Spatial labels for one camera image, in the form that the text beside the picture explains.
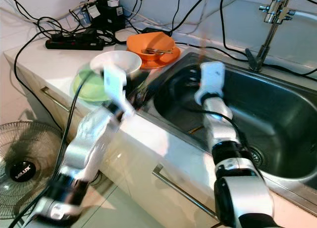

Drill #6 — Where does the white bowl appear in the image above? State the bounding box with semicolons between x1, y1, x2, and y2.
90;50;142;75

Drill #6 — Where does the chrome kitchen faucet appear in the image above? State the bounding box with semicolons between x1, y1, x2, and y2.
245;0;298;72

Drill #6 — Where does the orange plate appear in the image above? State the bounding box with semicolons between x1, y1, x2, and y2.
126;46;181;70

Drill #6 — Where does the small black power brick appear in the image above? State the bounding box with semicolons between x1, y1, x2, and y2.
141;27;164;34

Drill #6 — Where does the stainless steel sink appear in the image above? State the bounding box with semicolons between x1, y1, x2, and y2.
141;52;317;209

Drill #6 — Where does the round sink drain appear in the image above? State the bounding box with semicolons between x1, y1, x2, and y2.
253;148;271;170

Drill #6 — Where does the black power adapter box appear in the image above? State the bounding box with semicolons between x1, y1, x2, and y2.
87;0;126;31

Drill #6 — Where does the black power strip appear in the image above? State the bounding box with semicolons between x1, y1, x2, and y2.
46;34;105;50

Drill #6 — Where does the grey floor fan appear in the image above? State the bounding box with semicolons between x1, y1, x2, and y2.
0;120;53;201

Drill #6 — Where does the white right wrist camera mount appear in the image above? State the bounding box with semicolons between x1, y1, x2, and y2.
194;61;226;105

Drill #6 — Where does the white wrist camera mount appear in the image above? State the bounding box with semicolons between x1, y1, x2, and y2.
194;61;226;105
103;64;128;112

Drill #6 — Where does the black wall cable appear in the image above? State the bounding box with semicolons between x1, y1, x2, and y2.
219;0;249;58

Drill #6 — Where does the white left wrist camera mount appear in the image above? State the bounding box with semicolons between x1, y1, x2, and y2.
103;64;128;112

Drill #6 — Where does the silver cabinet handle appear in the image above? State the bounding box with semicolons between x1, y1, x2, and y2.
41;87;75;112
153;165;218;219

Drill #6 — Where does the long black power cord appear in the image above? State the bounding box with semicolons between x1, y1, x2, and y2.
12;35;51;130

